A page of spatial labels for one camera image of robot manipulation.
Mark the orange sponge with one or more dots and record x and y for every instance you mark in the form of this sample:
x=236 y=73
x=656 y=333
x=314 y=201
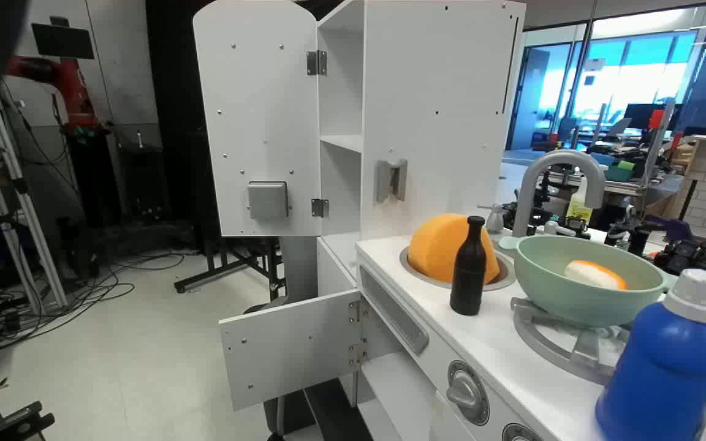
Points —
x=434 y=246

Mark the black bottle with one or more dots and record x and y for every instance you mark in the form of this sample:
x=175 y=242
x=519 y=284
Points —
x=470 y=277

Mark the red robot arm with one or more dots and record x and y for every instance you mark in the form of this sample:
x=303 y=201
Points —
x=67 y=81

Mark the tall white cabinet door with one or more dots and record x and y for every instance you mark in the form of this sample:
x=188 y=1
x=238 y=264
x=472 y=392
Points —
x=257 y=106

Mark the yellow soap bottle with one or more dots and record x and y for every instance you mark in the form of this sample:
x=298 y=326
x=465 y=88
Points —
x=580 y=203

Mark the blue detergent bottle white cap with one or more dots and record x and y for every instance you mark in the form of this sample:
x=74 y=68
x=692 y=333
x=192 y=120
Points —
x=662 y=376

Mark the grey metal door hinge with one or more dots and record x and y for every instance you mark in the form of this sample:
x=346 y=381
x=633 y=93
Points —
x=319 y=207
x=318 y=61

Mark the black floor stand base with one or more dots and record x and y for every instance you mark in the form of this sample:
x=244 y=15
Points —
x=221 y=272

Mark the grey tap knob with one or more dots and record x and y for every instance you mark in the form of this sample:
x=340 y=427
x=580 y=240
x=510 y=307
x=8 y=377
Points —
x=496 y=222

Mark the white toy kitchen playset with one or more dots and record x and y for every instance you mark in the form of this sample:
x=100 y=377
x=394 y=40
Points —
x=443 y=99

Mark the silver sink basin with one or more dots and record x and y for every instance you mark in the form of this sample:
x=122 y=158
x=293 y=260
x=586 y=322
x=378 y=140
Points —
x=502 y=280

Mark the grey round oven knob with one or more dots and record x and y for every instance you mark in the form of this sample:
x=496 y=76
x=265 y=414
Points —
x=521 y=435
x=467 y=392

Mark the grey toy faucet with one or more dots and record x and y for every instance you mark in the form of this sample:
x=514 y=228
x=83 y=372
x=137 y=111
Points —
x=562 y=163

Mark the green bowl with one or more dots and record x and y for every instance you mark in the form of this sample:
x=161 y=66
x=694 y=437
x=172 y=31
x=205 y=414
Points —
x=566 y=307

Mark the orange white toy bread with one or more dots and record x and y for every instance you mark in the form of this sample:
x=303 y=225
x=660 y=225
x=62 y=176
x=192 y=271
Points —
x=595 y=272

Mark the grey stove burner grate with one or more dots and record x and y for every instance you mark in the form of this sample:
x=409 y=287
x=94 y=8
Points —
x=566 y=348

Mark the black device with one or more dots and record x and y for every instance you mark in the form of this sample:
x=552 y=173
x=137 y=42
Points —
x=680 y=255

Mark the small black monitor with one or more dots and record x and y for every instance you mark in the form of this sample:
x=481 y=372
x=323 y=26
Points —
x=62 y=40

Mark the aluminium frame stand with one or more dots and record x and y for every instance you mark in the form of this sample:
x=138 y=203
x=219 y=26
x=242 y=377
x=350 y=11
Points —
x=10 y=203

